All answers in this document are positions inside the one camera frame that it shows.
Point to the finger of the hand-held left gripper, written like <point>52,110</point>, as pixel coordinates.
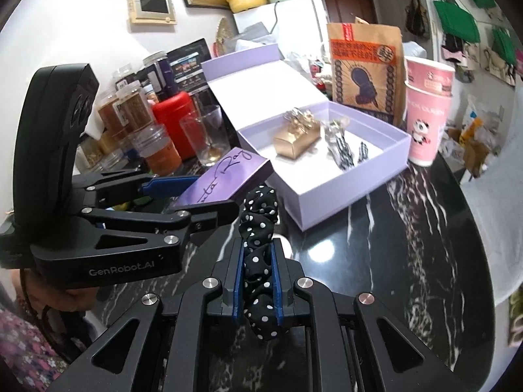
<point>212,216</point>
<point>167,186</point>

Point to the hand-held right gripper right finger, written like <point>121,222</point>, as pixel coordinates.
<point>279,281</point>

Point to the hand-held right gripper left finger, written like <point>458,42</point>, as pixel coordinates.
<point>237,277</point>

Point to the small purple script box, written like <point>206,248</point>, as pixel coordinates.
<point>229,175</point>

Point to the black polka dot scrunchie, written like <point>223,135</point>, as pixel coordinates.
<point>259,228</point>

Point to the gold metallic box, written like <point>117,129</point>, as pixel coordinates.
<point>294,143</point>

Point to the silver metal hair clip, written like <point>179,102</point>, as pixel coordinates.
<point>298,116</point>

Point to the black white striped hair clip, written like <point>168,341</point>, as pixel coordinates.
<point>363,152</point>
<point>345,155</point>

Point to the purple gift box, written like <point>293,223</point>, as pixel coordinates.
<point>265,77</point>

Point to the person's left hand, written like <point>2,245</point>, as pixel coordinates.
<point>69,300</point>

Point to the clear jar orange contents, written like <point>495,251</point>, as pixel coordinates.
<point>159,153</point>

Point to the clear drinking glass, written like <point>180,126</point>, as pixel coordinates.
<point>204,134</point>

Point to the red canister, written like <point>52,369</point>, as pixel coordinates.
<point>171,118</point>

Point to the brown spice jar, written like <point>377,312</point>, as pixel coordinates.
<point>137,106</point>
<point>112,114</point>

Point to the dark glass jar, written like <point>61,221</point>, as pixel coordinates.
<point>161,73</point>

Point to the black printed packet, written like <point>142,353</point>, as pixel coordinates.
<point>190,63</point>

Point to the clear hair claw clip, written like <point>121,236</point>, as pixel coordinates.
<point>335,132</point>

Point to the woven straw fan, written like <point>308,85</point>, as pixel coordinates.
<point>222,36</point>

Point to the grey paper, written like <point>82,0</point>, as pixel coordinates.
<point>255,32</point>

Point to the floral patterned clothing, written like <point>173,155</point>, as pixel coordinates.
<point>24,343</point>

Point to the white fridge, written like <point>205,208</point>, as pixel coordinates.
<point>298,24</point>

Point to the pink panda paper cup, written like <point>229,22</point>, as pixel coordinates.
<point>427,130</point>

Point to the brown printed paper bag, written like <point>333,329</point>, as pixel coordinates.
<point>367,69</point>

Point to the brown door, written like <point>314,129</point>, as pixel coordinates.
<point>347,4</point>

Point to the dark hanging bag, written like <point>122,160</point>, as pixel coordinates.
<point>416,14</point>

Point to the beige wall control panel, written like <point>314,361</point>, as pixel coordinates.
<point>152,7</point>

